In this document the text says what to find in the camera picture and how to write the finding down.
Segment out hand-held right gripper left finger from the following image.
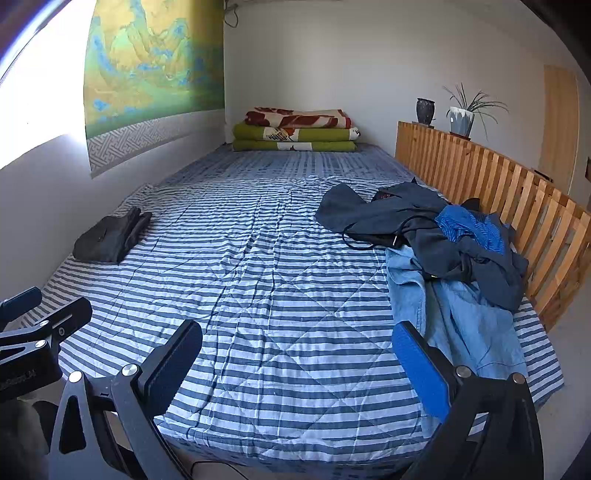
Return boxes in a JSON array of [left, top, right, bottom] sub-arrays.
[[48, 320, 202, 480]]

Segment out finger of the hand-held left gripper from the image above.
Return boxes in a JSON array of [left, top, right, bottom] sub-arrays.
[[0, 298, 93, 358], [0, 286, 42, 326]]

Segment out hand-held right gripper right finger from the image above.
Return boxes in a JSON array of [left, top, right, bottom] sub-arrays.
[[392, 322, 544, 480]]

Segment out blue striped garment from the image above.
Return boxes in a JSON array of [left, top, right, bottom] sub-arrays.
[[435, 204, 506, 254]]

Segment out light blue denim garment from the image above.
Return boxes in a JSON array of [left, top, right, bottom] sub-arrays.
[[385, 244, 529, 384]]

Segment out black folded garment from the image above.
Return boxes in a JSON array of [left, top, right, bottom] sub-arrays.
[[73, 207, 153, 265]]

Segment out blue white striped bed quilt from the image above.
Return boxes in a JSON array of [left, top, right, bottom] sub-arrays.
[[18, 143, 566, 446]]

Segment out dark navy garment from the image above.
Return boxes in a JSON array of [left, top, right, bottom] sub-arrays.
[[316, 181, 529, 311]]

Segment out potted plant in white pot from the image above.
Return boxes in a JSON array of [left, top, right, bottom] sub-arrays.
[[442, 83, 509, 141]]

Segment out dark ceramic pot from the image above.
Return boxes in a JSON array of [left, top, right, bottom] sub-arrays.
[[416, 97, 437, 127]]

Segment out red patterned folded blanket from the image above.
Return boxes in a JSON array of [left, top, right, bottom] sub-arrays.
[[245, 107, 352, 130]]

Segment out wooden door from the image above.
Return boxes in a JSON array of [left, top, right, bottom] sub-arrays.
[[538, 65, 580, 195]]

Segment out wooden slatted bed rail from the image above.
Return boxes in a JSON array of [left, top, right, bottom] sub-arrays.
[[396, 120, 591, 333]]

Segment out landscape wall tapestry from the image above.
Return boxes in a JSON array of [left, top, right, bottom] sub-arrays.
[[84, 0, 226, 180]]

